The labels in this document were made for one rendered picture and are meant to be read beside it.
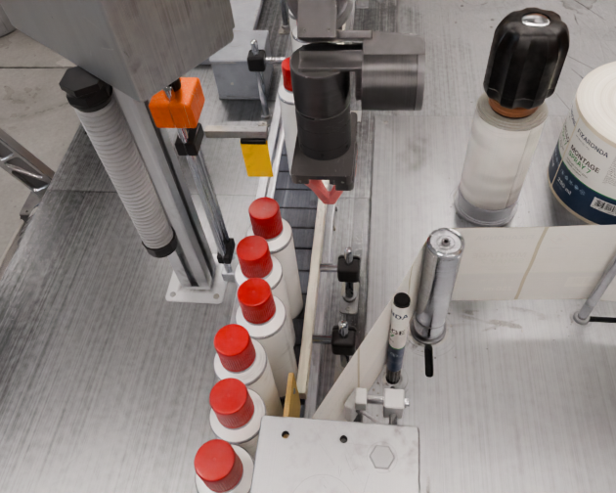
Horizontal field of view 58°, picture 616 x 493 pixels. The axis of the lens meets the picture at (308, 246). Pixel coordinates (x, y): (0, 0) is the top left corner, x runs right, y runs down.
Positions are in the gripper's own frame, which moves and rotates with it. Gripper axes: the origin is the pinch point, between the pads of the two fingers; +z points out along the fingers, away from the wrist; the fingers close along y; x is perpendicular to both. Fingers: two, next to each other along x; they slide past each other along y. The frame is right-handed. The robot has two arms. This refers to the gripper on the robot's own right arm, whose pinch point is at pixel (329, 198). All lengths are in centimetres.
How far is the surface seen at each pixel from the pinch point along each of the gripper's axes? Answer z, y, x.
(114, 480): 18.7, -30.4, 24.5
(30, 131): 100, 123, 144
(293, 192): 13.5, 13.0, 7.3
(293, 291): 7.1, -9.2, 3.9
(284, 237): -2.9, -8.5, 4.1
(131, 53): -30.7, -15.6, 9.8
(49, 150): 101, 111, 131
